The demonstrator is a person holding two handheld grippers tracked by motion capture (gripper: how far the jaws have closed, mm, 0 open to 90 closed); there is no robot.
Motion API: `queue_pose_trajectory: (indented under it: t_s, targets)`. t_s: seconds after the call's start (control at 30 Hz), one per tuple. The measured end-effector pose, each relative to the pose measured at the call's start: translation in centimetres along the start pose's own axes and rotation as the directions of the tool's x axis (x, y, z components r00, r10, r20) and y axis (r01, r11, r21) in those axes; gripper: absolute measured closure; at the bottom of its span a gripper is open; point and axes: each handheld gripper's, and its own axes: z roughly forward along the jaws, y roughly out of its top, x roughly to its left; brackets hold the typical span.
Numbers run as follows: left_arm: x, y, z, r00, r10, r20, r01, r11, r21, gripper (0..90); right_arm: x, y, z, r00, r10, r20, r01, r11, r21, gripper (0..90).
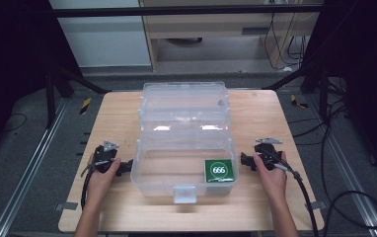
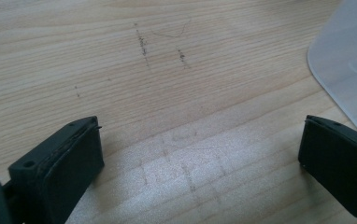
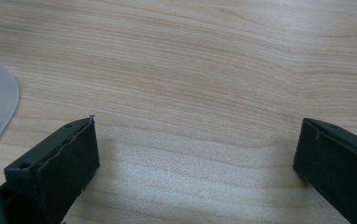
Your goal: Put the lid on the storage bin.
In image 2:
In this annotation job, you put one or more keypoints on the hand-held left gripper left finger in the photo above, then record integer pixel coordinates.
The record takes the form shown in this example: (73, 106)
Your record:
(58, 168)

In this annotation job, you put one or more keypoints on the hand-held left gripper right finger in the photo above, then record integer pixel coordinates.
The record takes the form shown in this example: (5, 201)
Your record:
(341, 161)

